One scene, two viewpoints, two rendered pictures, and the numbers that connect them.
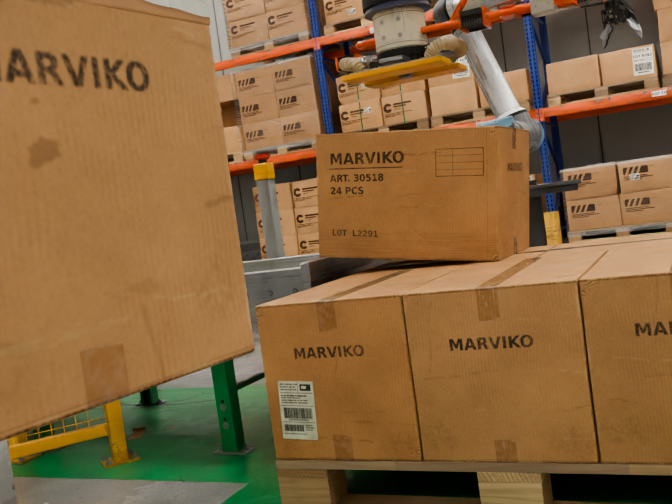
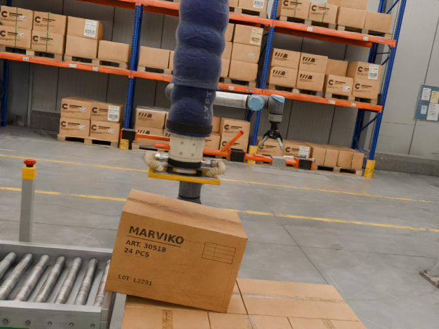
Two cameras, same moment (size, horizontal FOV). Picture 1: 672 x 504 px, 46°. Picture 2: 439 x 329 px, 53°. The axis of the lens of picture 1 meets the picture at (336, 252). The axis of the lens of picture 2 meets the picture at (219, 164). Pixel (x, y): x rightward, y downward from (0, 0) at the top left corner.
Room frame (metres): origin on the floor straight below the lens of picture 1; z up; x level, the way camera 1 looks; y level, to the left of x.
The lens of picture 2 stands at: (0.77, 0.74, 1.64)
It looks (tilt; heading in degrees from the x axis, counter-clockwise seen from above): 11 degrees down; 326
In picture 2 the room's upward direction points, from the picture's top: 8 degrees clockwise
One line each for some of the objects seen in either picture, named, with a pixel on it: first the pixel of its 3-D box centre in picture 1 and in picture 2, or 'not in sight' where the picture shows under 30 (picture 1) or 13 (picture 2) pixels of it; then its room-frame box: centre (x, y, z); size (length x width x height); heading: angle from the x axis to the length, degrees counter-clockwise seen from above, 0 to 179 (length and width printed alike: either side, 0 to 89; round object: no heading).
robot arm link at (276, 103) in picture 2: not in sight; (276, 104); (3.04, -1.16, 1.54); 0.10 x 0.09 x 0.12; 46
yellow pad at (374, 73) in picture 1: (394, 65); (184, 173); (2.56, -0.27, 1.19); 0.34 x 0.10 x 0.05; 65
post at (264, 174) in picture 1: (278, 277); (25, 246); (3.46, 0.26, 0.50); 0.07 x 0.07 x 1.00; 65
